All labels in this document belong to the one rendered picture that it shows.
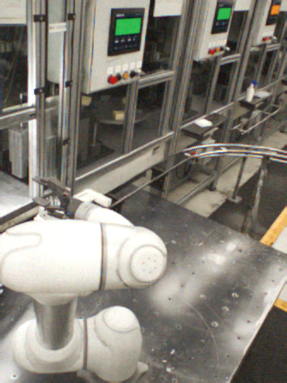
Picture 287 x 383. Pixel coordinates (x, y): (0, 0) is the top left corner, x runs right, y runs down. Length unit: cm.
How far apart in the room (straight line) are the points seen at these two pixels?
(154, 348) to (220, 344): 26
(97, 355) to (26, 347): 21
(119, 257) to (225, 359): 98
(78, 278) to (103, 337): 56
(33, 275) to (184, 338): 100
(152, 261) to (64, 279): 16
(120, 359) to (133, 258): 65
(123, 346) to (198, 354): 41
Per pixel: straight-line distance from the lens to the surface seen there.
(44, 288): 78
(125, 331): 130
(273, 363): 263
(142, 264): 73
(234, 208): 388
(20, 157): 199
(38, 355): 127
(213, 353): 165
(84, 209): 138
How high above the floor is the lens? 192
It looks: 30 degrees down
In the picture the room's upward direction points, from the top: 9 degrees clockwise
